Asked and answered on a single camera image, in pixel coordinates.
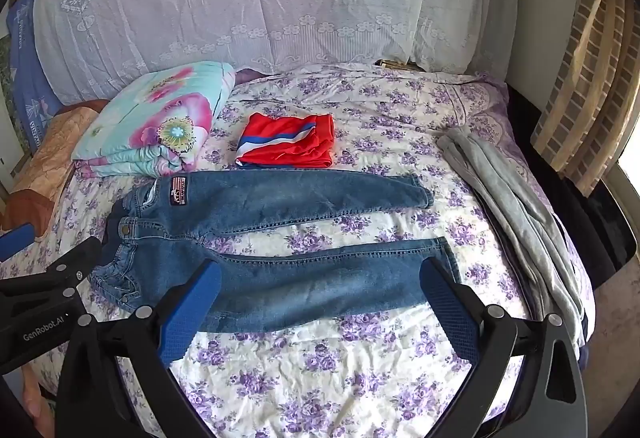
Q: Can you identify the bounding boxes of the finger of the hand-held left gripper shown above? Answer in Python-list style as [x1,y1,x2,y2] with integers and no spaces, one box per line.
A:
[0,225,37,264]
[27,235,103,301]

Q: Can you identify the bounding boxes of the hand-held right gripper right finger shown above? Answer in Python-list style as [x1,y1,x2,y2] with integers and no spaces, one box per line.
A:
[419,258,587,438]

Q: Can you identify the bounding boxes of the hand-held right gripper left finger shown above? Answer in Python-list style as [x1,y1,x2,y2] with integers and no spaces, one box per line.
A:
[54,259,222,438]

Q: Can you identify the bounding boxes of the blue denim pants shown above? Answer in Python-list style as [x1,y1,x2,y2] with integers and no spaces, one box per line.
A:
[90,171,463,334]

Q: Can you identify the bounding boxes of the person's left forearm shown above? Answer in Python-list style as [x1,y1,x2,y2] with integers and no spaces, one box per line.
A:
[22,365,57,438]

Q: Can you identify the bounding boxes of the brown pillow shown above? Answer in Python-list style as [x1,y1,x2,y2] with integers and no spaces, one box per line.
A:
[0,99,108,231]

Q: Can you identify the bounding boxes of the grey garment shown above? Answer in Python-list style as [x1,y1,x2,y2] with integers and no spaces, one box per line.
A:
[437,125,588,359]

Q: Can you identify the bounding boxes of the folded floral quilt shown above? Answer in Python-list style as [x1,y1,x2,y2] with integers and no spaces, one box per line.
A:
[72,61,237,179]

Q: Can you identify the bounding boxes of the blue printed bag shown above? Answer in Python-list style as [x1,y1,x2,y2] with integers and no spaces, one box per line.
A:
[5,0,63,154]

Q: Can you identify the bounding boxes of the dark furniture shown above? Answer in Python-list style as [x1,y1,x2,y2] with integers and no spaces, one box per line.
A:
[505,83,640,284]

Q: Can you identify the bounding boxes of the folded red striped garment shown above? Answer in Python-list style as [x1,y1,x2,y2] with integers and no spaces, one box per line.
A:
[235,112,336,170]

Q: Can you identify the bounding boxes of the purple floral bedsheet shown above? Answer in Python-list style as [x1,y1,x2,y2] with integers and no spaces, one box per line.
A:
[0,63,596,438]

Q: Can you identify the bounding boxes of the beige checked curtain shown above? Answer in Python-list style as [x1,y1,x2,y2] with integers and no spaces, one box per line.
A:
[530,0,640,199]

